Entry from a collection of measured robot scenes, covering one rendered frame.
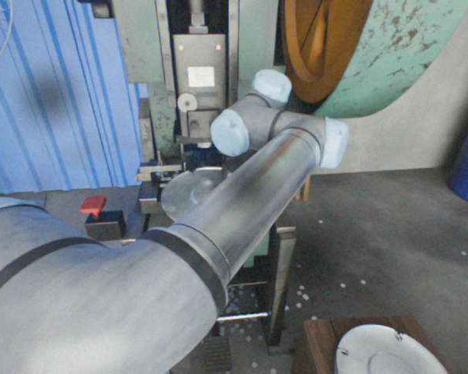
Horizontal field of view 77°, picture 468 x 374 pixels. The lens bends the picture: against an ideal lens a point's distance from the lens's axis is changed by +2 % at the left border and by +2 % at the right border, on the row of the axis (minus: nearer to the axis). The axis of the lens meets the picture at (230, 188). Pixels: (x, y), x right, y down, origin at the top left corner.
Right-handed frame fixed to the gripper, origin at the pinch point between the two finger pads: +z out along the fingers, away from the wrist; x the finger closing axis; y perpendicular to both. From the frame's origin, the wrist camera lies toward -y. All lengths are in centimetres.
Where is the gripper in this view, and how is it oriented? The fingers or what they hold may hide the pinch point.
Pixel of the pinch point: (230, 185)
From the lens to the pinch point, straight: 82.4
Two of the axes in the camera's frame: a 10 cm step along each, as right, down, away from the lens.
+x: 8.4, -2.9, 4.7
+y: 5.1, 7.4, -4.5
